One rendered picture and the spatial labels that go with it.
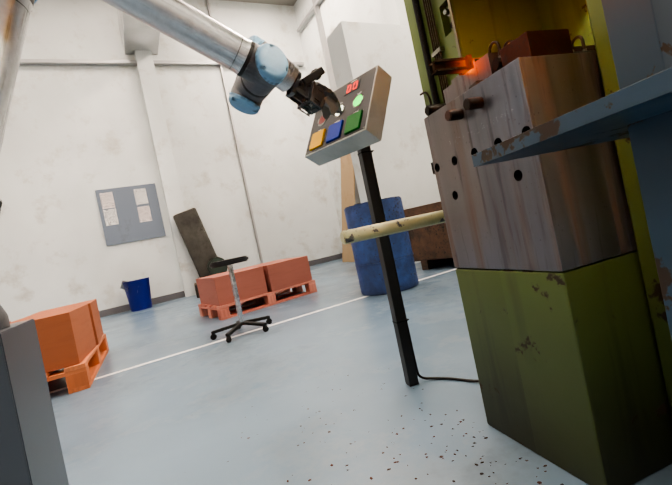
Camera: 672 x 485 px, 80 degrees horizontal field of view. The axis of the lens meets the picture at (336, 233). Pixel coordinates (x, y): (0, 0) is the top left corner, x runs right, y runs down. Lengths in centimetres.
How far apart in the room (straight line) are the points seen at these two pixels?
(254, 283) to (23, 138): 572
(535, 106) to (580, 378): 56
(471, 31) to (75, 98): 826
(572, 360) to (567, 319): 9
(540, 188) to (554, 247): 12
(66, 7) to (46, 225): 409
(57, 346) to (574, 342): 282
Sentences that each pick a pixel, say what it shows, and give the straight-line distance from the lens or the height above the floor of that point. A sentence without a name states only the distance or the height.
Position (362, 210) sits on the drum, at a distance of 364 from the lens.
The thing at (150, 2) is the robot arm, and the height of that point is 121.
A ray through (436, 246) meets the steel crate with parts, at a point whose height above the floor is 26.
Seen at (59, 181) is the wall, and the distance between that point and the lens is 876.
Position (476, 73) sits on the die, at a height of 96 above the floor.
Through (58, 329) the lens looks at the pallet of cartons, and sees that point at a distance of 310.
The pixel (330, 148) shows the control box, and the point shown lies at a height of 95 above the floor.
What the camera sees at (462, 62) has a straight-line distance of 116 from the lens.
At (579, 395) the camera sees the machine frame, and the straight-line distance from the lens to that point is 103.
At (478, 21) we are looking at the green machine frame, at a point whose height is 121.
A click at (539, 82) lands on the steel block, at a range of 97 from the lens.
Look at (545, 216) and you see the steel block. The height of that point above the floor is 59.
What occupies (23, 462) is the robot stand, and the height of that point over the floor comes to 41.
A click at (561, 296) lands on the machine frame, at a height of 42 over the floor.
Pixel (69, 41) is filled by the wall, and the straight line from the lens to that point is 961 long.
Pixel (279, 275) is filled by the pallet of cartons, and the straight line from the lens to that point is 456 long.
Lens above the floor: 64
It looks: level
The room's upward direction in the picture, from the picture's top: 12 degrees counter-clockwise
